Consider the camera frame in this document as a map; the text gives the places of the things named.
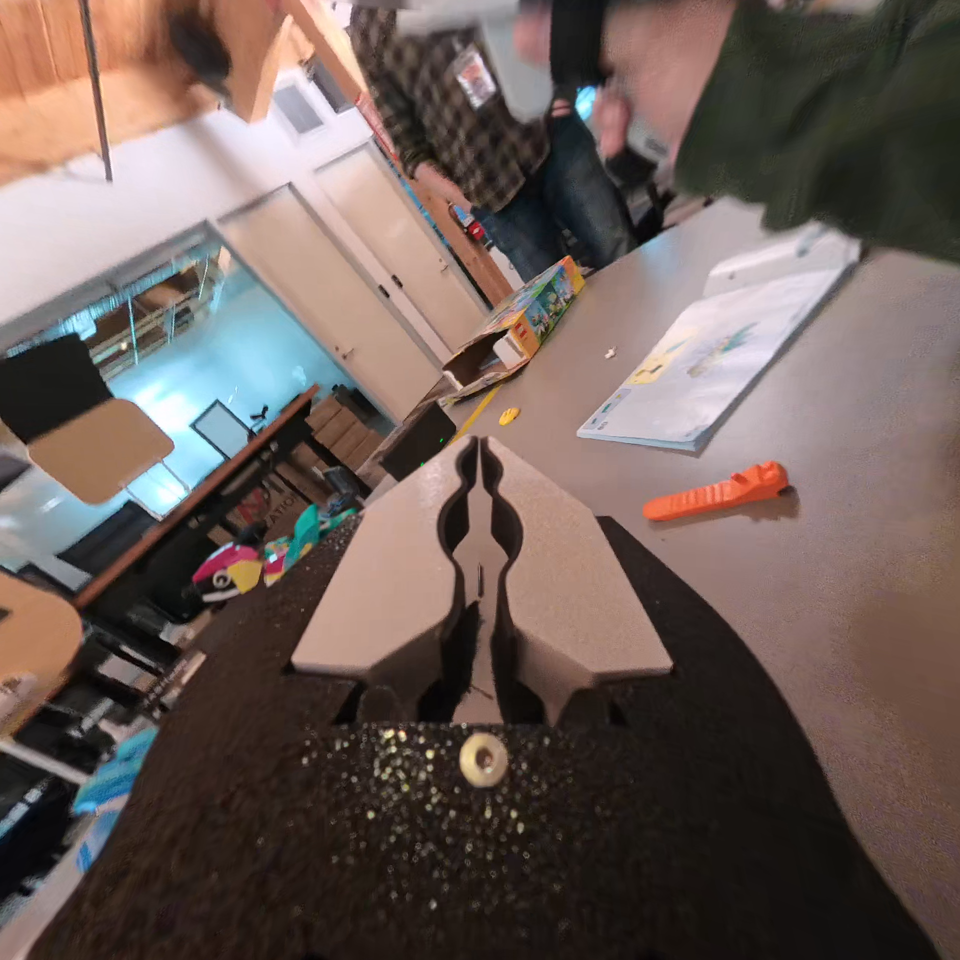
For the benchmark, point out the pink yellow black toy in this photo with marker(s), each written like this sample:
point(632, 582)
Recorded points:
point(225, 574)

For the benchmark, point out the black power box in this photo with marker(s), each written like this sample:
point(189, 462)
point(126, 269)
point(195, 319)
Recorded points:
point(420, 442)

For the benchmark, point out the yellow tape strip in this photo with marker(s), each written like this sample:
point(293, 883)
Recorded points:
point(476, 412)

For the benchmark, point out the colourful lego box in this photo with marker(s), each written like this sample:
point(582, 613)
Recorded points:
point(525, 315)

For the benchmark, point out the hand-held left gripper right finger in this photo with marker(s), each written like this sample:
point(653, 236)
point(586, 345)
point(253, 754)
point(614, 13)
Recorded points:
point(570, 585)

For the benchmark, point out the long wooden table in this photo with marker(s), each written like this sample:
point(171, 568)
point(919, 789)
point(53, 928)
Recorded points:
point(195, 487)

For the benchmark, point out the black panel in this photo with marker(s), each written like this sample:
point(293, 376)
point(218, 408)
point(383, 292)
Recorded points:
point(49, 382)

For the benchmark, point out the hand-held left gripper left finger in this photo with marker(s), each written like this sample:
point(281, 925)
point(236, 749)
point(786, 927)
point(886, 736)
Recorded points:
point(390, 577)

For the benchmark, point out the small yellow lego piece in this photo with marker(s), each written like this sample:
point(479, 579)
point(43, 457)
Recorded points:
point(509, 416)

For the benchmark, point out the tan chair seat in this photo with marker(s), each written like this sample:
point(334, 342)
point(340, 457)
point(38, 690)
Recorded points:
point(101, 450)

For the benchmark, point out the lego instruction booklet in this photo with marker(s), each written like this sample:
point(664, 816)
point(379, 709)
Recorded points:
point(712, 360)

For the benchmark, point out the white door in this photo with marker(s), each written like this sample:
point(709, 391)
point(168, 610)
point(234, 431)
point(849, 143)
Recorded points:
point(330, 292)
point(405, 232)

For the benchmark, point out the person's right hand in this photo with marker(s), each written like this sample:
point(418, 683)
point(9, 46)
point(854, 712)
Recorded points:
point(660, 67)

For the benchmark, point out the orange brick separator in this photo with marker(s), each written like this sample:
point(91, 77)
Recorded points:
point(712, 495)

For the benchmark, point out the wooden beam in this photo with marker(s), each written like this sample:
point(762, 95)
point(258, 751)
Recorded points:
point(262, 52)

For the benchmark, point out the stack of cardboard boxes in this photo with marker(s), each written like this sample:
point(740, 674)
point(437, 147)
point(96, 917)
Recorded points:
point(345, 427)

